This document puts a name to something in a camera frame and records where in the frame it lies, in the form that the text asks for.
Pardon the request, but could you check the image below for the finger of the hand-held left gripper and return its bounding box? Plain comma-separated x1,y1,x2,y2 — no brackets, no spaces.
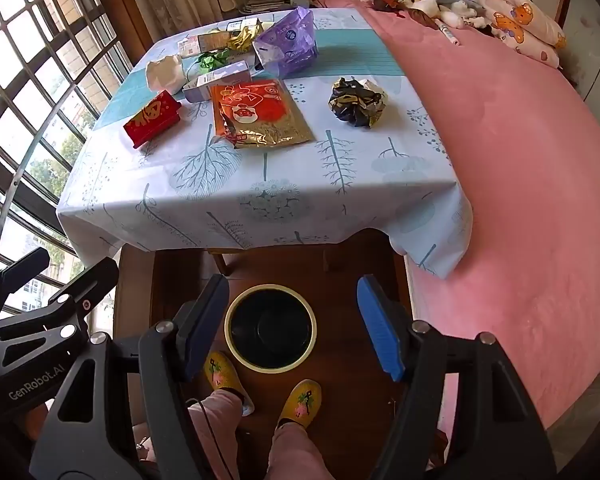
0,257,120,342
0,247,51,312

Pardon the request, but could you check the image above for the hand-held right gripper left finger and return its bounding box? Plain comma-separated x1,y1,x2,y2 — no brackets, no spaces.
29,274,230,480

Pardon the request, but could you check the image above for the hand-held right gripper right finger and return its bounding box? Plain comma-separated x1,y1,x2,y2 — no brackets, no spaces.
356,274,558,480

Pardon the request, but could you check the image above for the black waste bin cream rim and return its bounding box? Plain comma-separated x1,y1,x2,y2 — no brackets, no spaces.
224,284,317,373

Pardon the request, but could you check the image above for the yellow embroidered slipper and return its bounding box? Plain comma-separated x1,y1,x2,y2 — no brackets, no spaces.
203,351,255,417
276,379,323,431

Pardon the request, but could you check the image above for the wooden table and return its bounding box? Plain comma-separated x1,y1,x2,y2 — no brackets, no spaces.
205,245,343,277

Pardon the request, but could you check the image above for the person's left leg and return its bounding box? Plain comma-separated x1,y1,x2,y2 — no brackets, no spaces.
187,389,243,480

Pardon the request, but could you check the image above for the person's leg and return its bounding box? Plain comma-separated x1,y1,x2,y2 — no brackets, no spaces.
265,421,331,480
187,389,243,480

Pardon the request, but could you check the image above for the person's right leg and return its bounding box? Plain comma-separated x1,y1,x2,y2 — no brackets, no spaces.
265,421,331,480

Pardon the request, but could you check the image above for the red box with gold print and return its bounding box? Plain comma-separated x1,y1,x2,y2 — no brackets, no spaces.
123,90,183,151

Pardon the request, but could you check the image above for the window with black grille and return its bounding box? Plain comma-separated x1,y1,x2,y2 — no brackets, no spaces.
0,0,146,321

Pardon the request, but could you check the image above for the white crumpled paper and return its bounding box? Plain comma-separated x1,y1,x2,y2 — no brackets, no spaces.
145,54,187,93

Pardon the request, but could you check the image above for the pink bed sheet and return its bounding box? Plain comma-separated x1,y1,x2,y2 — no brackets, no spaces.
320,0,600,436

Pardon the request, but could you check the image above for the orange and gold snack bag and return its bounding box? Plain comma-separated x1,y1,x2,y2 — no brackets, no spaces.
209,78,315,150

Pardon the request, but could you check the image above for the black and gold crumpled wrapper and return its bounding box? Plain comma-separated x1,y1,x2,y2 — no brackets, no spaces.
328,76,387,130

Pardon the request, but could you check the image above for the purple and white carton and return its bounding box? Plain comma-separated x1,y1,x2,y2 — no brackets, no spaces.
182,60,253,103

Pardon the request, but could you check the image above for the shiny green crumpled wrapper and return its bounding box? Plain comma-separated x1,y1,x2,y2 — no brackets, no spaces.
192,47,233,76

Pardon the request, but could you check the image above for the small pale printed box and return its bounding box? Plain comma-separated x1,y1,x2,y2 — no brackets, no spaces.
177,30,231,58

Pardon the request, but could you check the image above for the small white box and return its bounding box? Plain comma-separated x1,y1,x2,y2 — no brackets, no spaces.
226,17,262,33

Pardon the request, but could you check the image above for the purple plastic bag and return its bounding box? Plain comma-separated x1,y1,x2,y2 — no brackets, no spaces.
252,6,319,80

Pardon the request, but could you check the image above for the white marker pen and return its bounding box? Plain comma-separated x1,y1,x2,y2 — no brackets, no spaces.
432,17,461,47

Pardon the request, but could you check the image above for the brown feathered plush toy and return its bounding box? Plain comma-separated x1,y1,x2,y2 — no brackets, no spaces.
361,0,440,28

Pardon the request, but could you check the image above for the white plush toy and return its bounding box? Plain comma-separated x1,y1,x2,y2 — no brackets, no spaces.
395,0,483,31

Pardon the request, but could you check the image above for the stack of papers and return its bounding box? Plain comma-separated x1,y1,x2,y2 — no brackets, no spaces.
237,0,326,15

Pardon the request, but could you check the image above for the butterfly print pillow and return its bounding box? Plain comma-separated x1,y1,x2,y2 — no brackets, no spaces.
472,0,567,68

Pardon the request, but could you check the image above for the thin black cable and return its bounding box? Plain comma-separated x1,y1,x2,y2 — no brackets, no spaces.
185,397,231,480

